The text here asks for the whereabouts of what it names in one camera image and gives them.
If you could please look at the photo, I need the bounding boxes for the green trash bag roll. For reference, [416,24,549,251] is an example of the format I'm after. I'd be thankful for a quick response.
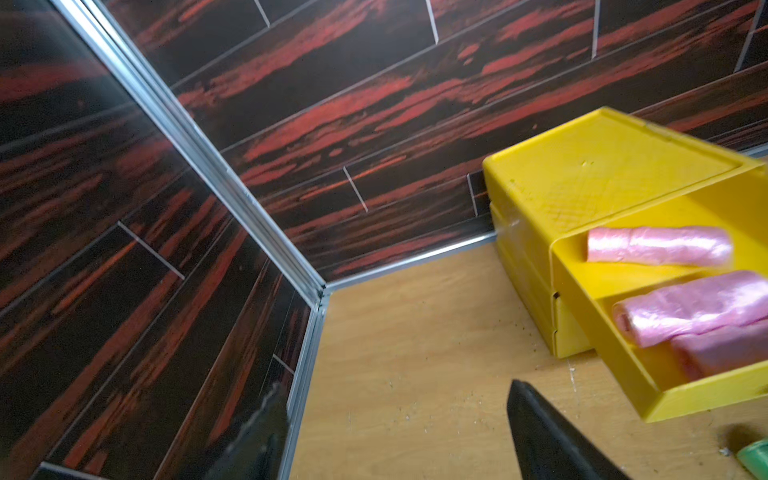
[736,438,768,480]

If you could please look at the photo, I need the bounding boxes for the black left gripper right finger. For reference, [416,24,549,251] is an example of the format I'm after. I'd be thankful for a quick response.
[507,380,627,480]

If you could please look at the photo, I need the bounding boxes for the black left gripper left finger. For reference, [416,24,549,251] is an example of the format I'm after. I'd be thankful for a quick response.
[203,383,289,479]

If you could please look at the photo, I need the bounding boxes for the yellow plastic drawer box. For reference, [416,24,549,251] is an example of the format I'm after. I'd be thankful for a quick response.
[483,108,767,422]

